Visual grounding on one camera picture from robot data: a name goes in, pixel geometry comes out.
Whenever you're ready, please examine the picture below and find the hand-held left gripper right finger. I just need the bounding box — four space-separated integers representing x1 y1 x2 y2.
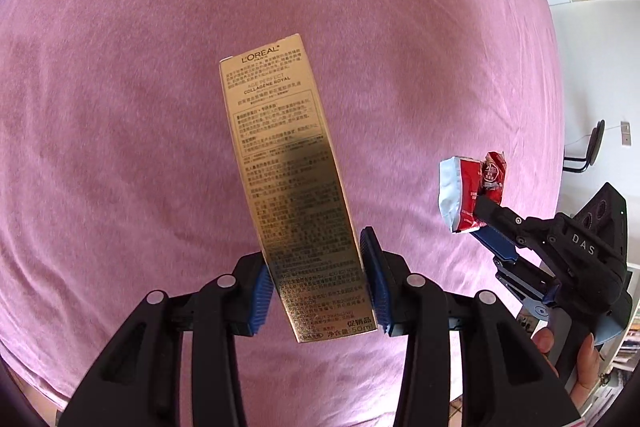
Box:
360 227 583 427

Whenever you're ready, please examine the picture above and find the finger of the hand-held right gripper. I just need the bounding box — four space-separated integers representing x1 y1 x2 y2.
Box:
474 195 603 264
472 227 563 306

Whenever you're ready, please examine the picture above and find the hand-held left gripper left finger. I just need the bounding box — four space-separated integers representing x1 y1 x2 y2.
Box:
57 252 276 427

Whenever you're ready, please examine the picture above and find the red white packet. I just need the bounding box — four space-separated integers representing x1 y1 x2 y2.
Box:
437 151 508 235

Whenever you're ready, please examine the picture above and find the gold cardboard box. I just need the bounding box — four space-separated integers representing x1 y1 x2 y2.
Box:
218 33 377 344

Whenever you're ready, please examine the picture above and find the person's right hand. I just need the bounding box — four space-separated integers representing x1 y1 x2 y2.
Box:
531 326 602 415

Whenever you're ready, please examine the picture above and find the pink blanket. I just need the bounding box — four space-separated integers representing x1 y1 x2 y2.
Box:
0 0 573 427

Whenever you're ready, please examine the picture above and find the black tubular frame chair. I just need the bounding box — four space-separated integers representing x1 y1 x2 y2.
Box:
562 119 607 172

